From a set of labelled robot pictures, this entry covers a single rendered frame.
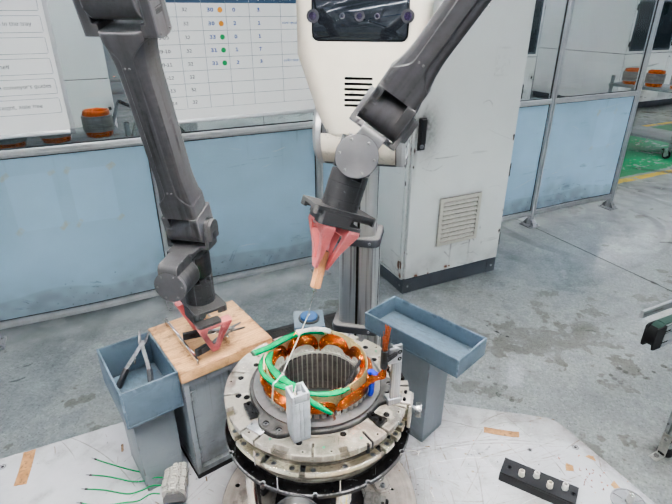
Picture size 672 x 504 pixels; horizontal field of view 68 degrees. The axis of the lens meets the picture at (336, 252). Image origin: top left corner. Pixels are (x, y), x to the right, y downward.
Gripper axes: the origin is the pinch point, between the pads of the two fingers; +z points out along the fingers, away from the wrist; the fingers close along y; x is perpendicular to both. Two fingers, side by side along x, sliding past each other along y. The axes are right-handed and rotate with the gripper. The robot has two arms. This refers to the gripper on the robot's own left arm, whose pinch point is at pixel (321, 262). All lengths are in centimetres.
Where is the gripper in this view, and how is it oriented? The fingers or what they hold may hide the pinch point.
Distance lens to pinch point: 76.9
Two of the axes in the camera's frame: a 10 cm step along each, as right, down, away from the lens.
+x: -3.7, -3.2, 8.7
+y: 8.8, 1.8, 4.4
